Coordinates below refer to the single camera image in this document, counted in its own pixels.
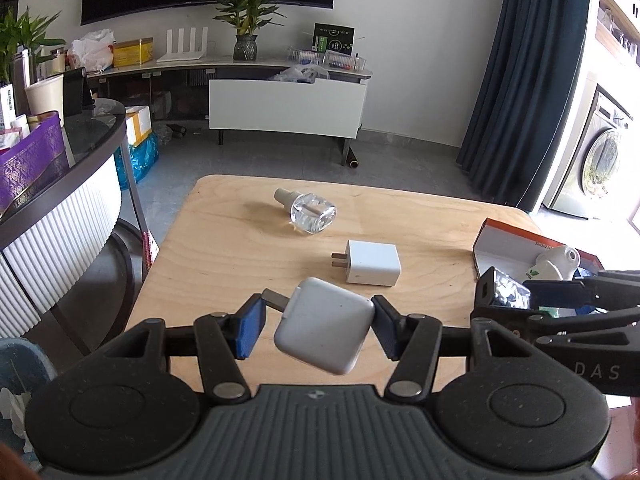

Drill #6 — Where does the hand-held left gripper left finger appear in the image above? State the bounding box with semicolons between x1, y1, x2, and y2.
87;294;268;405

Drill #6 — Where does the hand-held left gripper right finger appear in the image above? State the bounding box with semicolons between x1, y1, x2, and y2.
371;294;561;405

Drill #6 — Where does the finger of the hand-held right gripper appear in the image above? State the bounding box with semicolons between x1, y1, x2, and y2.
470;305;640;346
522;271;640;311

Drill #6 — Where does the white rounded charger adapter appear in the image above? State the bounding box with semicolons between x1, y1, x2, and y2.
263;276;376;376

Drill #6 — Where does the black charger adapter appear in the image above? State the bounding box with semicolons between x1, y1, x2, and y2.
475;266;532;311

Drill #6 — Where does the orange-edged cardboard box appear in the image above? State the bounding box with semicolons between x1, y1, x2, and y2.
472;218;606;283

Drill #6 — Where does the clear liquid refill bottle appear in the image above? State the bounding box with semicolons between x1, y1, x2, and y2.
274;187;337;235

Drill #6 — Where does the small white plug-in repeller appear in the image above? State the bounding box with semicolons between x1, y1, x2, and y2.
525;245;581;282

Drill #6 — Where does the silver washing machine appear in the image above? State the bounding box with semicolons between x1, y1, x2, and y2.
542;85;636;221

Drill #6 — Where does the round black side table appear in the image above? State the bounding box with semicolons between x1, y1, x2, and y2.
50;220;151;356

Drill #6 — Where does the blue plastic bag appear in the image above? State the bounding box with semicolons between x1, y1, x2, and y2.
114;132;161;191

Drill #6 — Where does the curved black-topped ribbed counter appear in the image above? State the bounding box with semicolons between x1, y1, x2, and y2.
0;102;136;356

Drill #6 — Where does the dark blue curtain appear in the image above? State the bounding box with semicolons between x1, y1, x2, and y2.
455;0;601;213

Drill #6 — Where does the white television cabinet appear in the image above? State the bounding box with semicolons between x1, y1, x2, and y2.
87;55;373;158

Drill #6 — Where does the white and yellow carton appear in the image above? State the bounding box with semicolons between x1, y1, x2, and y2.
124;105;153;146

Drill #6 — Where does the blue trash bin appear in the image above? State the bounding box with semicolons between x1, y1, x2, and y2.
0;337;58;461

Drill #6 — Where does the grey plastic bag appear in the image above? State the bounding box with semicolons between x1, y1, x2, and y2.
267;63;331;83

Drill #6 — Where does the clear plastic organizer box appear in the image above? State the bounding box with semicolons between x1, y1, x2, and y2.
287;45;326;68
322;49;368;72

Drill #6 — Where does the purple patterned box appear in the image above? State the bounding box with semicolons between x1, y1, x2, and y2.
0;112;68;211

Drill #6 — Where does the white router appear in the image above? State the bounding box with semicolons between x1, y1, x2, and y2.
156;28;207;63

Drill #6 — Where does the black and green box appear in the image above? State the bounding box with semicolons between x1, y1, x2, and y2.
313;22;356;56

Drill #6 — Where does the black stand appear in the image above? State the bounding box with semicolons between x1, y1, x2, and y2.
62;67;96;116

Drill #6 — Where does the yellow box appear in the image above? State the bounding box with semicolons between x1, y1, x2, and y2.
111;37;154;67

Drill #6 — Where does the potted plant in dark vase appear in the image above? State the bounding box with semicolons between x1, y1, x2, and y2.
215;0;293;61

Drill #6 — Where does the white paper cup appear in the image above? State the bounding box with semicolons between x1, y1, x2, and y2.
24;74;65;116

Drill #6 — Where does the white plastic bag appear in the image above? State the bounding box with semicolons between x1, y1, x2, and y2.
67;29;115;72

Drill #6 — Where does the steel tumbler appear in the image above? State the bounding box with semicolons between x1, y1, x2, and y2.
12;50;38;116

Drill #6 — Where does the green leafy plant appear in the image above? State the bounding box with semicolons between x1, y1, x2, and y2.
0;7;66;86

